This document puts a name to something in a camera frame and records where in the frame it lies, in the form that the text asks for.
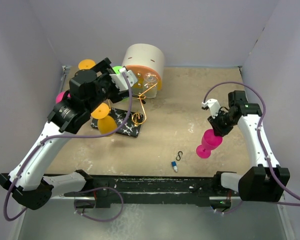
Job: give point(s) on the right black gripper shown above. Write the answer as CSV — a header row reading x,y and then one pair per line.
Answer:
x,y
218,130

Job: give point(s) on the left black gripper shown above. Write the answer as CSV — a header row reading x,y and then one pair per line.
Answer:
x,y
104,68

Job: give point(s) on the green wine glass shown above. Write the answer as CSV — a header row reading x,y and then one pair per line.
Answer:
x,y
116,69

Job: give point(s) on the pink wine glass front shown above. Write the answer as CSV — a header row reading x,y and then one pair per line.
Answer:
x,y
209,142

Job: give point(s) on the pink wine glass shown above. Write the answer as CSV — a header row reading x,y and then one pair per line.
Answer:
x,y
61,96
209,142

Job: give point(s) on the orange wine glass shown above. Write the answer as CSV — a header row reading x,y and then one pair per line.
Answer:
x,y
86,64
105,123

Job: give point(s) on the clear wine glass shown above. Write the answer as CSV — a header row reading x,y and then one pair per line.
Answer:
x,y
150,85

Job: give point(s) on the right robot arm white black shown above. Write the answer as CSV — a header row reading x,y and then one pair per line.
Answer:
x,y
265,179

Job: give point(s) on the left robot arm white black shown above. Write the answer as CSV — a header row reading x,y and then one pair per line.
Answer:
x,y
27,183

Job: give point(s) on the white round drawer cabinet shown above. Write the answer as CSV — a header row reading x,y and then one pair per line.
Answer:
x,y
144,59

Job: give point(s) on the black s-hook carabiner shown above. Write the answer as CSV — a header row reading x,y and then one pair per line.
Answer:
x,y
179,155

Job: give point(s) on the small blue white bottle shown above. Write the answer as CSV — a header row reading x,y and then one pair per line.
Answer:
x,y
174,166

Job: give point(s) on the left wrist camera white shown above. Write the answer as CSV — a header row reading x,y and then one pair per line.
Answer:
x,y
120,79

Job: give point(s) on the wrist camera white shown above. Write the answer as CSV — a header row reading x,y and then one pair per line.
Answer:
x,y
120,79
213,106

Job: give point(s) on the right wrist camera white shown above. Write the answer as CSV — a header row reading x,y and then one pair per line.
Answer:
x,y
213,106

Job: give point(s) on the gold wire wine glass rack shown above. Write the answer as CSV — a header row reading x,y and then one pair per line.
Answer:
x,y
137,116

